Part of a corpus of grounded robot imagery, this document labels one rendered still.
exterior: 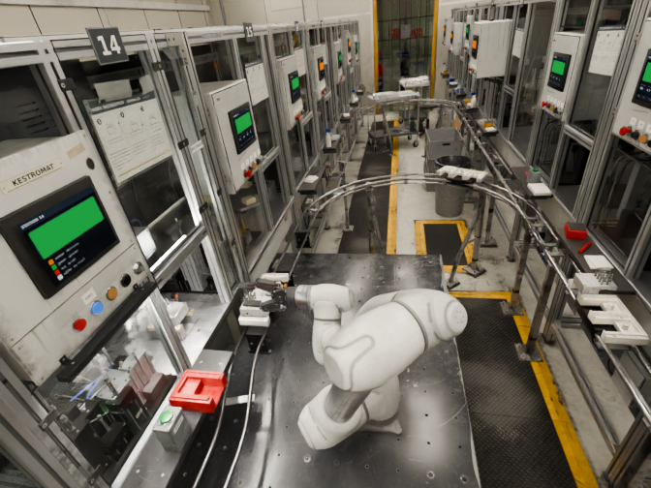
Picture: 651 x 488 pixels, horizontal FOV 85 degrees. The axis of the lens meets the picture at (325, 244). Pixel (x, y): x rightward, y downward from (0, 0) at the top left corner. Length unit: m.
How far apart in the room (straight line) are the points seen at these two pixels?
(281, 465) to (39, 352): 0.87
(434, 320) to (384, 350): 0.13
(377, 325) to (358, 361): 0.08
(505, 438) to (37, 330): 2.14
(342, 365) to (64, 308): 0.68
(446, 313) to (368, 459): 0.81
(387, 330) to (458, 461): 0.83
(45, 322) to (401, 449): 1.16
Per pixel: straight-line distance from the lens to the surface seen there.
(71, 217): 1.04
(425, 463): 1.48
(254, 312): 1.70
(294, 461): 1.50
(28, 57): 1.09
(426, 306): 0.81
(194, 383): 1.45
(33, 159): 1.03
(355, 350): 0.73
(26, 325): 1.02
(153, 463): 1.39
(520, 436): 2.42
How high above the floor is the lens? 1.99
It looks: 31 degrees down
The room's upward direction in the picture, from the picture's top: 7 degrees counter-clockwise
